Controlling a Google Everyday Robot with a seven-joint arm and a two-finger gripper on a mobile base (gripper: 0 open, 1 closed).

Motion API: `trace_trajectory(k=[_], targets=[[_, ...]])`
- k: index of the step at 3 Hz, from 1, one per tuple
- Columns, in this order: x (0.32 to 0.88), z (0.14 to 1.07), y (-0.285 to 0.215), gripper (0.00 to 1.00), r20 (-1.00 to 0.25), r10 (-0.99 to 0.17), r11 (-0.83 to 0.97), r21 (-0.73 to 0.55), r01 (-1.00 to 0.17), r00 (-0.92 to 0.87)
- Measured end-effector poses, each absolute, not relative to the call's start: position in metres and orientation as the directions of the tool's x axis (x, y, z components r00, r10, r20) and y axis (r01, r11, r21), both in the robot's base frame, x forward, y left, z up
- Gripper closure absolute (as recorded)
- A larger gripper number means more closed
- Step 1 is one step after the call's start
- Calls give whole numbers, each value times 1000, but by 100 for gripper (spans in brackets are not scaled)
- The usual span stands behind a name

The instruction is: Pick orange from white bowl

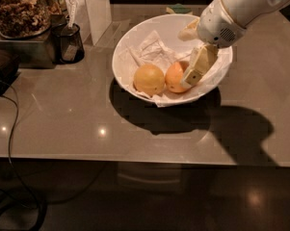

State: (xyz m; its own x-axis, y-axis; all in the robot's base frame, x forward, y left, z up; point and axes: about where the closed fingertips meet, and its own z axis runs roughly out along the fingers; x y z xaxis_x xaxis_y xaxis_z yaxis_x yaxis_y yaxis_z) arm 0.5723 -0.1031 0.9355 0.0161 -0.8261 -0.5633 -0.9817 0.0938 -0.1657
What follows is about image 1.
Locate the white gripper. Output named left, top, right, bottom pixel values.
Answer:
left=178, top=0, right=246, bottom=89

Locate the orange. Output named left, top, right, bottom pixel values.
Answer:
left=165, top=61, right=189, bottom=93
left=133, top=64, right=165, bottom=96

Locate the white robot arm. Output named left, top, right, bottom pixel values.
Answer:
left=178, top=0, right=290, bottom=89

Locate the white bowl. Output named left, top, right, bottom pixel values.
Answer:
left=111, top=13, right=234, bottom=106

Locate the green yellow sponge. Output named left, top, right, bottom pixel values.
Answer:
left=166, top=4, right=193, bottom=14

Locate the white paper napkin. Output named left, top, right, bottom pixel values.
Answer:
left=113, top=30, right=232, bottom=107

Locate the white vertical panel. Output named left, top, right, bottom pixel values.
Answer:
left=75, top=0, right=112, bottom=45

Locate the black mesh pen cup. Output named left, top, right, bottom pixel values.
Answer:
left=51, top=23, right=85, bottom=64

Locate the white utensil in cup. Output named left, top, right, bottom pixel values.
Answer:
left=67, top=0, right=77, bottom=29

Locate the metal box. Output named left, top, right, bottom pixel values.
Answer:
left=0, top=14, right=68, bottom=70

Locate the glass jar of nuts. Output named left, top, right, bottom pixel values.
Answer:
left=0, top=0, right=51, bottom=39

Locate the dark device on left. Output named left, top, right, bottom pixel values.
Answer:
left=0, top=50, right=20, bottom=95

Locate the black cable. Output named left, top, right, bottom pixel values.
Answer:
left=0, top=80, right=48, bottom=231

